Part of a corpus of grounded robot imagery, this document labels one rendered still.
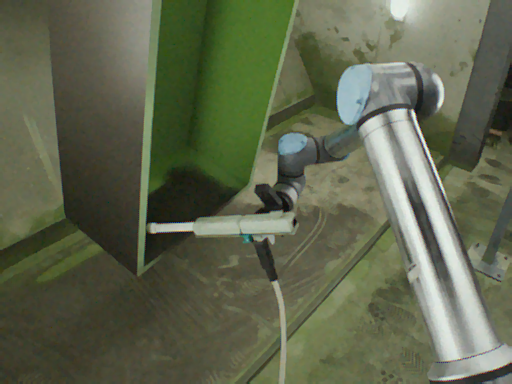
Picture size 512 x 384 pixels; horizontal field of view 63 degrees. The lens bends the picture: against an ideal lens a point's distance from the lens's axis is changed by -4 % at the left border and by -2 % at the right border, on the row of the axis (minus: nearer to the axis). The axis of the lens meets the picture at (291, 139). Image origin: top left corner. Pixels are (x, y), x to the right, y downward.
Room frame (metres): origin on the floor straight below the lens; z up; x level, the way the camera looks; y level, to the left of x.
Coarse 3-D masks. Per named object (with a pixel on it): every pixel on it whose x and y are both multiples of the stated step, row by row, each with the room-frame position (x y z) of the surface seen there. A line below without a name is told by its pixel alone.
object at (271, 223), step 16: (160, 224) 0.99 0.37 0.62; (176, 224) 0.97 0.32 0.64; (192, 224) 0.95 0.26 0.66; (208, 224) 0.92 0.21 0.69; (224, 224) 0.91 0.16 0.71; (240, 224) 0.90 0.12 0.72; (256, 224) 0.88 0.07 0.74; (272, 224) 0.87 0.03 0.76; (288, 224) 0.86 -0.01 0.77; (256, 240) 0.89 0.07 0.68; (272, 256) 0.90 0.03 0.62; (272, 272) 0.88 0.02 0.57
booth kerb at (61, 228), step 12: (312, 96) 3.12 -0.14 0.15; (288, 108) 2.87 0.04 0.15; (300, 108) 3.00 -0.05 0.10; (276, 120) 2.76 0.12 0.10; (48, 228) 1.41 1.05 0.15; (60, 228) 1.45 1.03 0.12; (72, 228) 1.49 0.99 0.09; (24, 240) 1.32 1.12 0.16; (36, 240) 1.36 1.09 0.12; (48, 240) 1.40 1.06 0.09; (0, 252) 1.23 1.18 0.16; (12, 252) 1.27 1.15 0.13; (24, 252) 1.30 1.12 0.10; (0, 264) 1.22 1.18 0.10; (12, 264) 1.25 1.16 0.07
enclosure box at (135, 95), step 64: (64, 0) 0.97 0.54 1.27; (128, 0) 0.86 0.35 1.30; (192, 0) 1.47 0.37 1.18; (256, 0) 1.43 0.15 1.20; (64, 64) 0.99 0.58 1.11; (128, 64) 0.87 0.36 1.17; (192, 64) 1.53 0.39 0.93; (256, 64) 1.43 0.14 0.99; (64, 128) 1.02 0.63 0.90; (128, 128) 0.88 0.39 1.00; (192, 128) 1.59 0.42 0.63; (256, 128) 1.43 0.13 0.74; (64, 192) 1.06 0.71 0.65; (128, 192) 0.90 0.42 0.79; (192, 192) 1.33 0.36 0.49; (128, 256) 0.93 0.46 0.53
